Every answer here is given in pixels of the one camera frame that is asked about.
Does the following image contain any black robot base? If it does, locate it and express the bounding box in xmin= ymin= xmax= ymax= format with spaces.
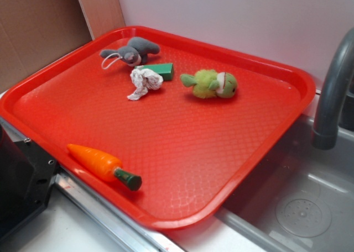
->
xmin=1 ymin=128 xmax=58 ymax=241

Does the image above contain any red plastic tray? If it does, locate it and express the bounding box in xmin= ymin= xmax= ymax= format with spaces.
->
xmin=1 ymin=27 xmax=315 ymax=230

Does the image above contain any green plush toy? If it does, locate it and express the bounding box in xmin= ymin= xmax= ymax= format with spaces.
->
xmin=180 ymin=70 xmax=238 ymax=99

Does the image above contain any green rectangular block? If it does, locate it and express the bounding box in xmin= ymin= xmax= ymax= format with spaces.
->
xmin=134 ymin=63 xmax=174 ymax=81

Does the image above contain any grey plush bunny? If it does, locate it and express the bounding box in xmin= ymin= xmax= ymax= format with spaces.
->
xmin=100 ymin=37 xmax=160 ymax=70

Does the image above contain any orange toy carrot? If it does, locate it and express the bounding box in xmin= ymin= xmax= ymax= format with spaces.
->
xmin=67 ymin=144 xmax=142 ymax=191

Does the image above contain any grey faucet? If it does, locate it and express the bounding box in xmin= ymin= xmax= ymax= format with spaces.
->
xmin=311 ymin=29 xmax=353 ymax=150

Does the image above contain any grey sink basin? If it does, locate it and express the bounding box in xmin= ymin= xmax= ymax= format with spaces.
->
xmin=216 ymin=116 xmax=353 ymax=251

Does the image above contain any brown cardboard panel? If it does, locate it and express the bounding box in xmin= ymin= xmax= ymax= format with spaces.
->
xmin=1 ymin=0 xmax=125 ymax=92

